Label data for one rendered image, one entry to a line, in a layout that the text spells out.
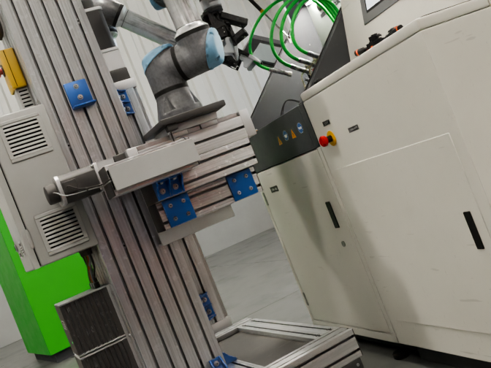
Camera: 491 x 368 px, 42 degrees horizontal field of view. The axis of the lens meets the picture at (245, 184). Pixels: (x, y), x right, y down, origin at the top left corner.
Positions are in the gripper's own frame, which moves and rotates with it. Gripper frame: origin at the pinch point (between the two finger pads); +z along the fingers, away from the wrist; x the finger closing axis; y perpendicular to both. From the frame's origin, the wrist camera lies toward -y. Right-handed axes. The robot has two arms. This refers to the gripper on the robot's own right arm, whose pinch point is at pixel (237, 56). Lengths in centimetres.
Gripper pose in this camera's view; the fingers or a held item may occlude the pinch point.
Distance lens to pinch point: 248.9
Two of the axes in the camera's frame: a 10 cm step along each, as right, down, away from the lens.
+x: 3.1, -1.2, -9.4
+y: -8.8, 3.5, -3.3
